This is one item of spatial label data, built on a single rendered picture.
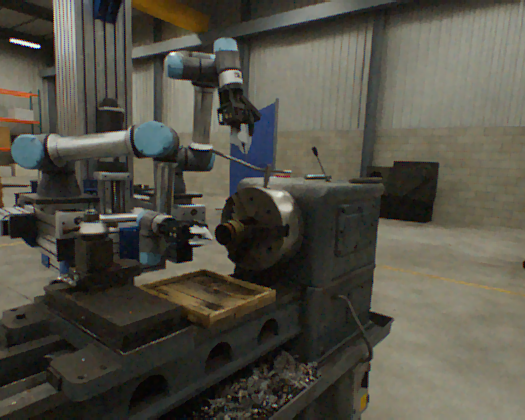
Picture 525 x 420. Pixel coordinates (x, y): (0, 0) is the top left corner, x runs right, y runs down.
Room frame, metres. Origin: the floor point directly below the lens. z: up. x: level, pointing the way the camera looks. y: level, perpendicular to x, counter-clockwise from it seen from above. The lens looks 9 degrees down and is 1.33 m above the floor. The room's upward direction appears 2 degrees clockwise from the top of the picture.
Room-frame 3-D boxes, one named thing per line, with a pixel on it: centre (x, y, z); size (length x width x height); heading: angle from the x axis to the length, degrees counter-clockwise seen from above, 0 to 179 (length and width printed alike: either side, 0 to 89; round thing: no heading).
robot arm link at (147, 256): (1.36, 0.40, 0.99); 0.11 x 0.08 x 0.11; 0
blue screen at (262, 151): (8.23, 0.34, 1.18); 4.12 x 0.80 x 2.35; 15
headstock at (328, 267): (1.73, -0.23, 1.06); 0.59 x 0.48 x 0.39; 141
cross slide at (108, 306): (0.95, 0.40, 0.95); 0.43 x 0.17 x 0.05; 51
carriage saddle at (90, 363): (0.90, 0.42, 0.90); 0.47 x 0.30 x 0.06; 51
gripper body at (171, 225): (1.24, 0.28, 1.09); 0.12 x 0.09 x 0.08; 49
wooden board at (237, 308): (1.20, 0.17, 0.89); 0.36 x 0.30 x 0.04; 51
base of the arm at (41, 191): (1.48, 0.79, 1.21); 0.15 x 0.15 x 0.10
